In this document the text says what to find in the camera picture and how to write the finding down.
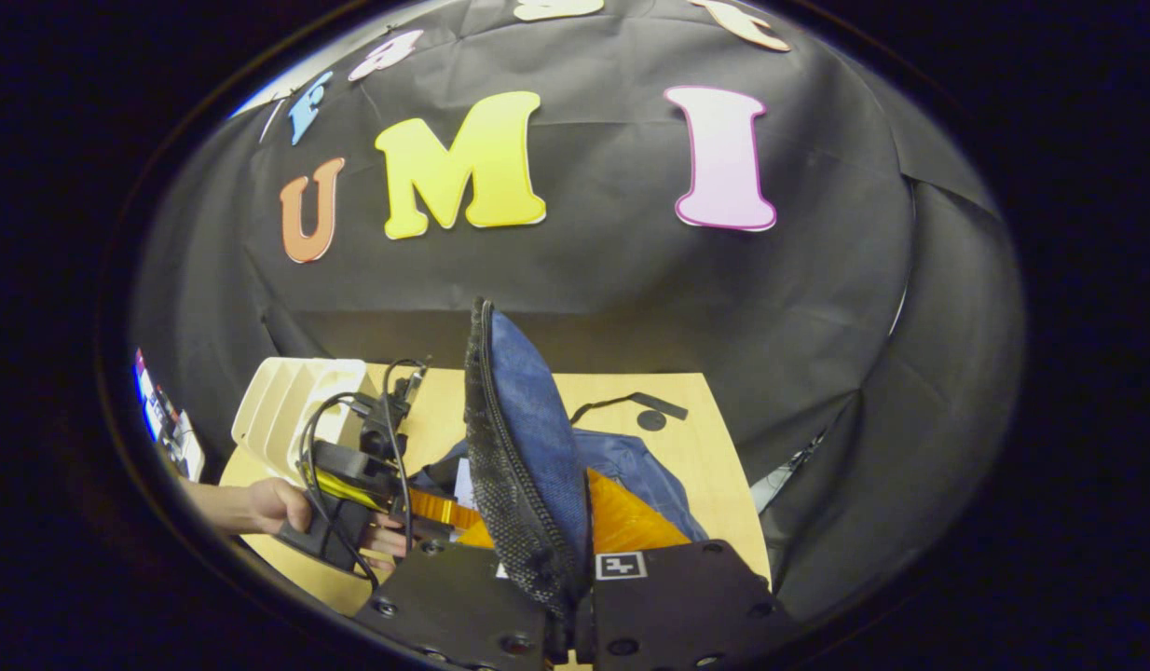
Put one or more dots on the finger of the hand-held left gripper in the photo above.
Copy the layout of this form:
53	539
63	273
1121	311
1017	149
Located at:
440	511

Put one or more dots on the white plastic bookshelf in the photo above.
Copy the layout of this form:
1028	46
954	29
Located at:
286	410

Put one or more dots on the colourful printed panel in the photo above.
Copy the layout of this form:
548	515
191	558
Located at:
170	419

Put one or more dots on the black backdrop cloth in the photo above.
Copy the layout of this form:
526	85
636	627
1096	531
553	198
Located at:
584	270

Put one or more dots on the blue schoolbag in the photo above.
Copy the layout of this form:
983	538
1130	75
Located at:
528	419

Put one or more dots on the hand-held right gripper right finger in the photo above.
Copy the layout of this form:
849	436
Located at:
677	606

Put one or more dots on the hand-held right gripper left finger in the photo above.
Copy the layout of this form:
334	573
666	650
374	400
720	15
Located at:
454	606

